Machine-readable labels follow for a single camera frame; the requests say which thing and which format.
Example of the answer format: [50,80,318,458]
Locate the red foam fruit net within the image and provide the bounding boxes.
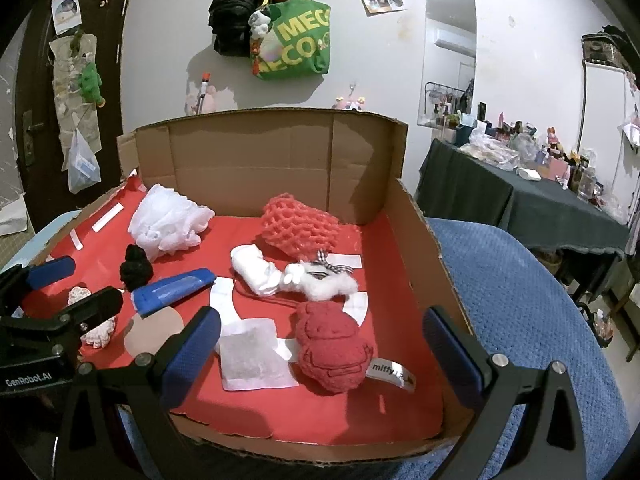
[260,195,343,268]

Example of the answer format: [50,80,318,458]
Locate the white cabinet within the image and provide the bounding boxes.
[575,57,640,221]

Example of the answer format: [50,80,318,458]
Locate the clear plastic bag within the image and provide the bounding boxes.
[66,127,101,195]

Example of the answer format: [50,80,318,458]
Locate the clutter of cosmetics bottles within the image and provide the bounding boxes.
[425,80,626,221]

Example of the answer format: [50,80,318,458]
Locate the white plush bunny keychain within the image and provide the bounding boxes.
[280,250,361,303]

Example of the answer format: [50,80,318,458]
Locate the black scrunchie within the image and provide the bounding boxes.
[119,244,153,292]

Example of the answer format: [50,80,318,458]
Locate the white square pad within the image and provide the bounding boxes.
[216,317,300,392]

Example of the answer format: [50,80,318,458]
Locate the door photo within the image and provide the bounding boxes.
[51,0,82,36]

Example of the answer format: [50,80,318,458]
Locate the blue tube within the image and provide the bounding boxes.
[131,267,217,318]

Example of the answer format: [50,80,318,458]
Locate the green tote bag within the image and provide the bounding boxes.
[250,0,332,81]

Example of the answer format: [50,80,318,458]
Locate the orange-capped mop stick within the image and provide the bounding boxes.
[196,72,211,116]

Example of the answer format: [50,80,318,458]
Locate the red plush toy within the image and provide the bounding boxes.
[294,300,417,395]

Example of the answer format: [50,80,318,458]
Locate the hanging door organizer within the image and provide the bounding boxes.
[49,32,103,171]

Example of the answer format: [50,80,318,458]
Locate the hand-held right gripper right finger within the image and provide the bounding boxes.
[422,305,591,480]

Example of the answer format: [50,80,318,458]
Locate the white mesh bath loofah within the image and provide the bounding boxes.
[127,183,216,263]

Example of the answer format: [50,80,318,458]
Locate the dark cloth-covered table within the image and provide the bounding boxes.
[414,137,631,281]

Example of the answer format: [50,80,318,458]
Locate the door handle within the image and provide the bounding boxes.
[21,110,43,166]

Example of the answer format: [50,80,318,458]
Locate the white paper sheet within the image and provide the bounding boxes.
[0,190,28,236]

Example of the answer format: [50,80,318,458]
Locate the cardboard box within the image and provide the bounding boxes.
[30,107,476,466]

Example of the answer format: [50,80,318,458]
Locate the blue terry blanket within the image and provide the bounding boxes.
[100,217,632,480]

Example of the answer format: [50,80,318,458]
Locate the black hanging bag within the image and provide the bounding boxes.
[207,0,266,57]

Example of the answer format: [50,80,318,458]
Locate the pink flower plush toy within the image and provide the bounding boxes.
[331,95,370,111]

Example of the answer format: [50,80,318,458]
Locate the wall mirror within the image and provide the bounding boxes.
[417,0,477,128]

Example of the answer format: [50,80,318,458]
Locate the tan round powder puff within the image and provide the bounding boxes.
[124,305,185,358]

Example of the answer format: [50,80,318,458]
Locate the white plush toy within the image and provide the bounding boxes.
[248,5,273,38]
[230,242,286,297]

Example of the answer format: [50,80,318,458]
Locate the cream crochet scrunchie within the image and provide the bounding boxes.
[67,285,118,348]

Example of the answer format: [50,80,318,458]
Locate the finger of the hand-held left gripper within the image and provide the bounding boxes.
[0,255,77,302]
[0,286,124,357]

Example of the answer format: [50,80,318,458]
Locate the light blue sheet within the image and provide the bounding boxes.
[0,210,81,276]

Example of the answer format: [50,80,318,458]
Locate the dark wooden door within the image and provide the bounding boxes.
[10,0,136,231]

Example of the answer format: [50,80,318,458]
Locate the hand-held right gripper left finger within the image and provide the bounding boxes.
[60,305,223,480]

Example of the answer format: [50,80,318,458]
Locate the grey star-print curtain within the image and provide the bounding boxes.
[0,25,26,201]

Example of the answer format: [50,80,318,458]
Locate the green plush toy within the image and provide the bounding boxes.
[79,61,106,108]

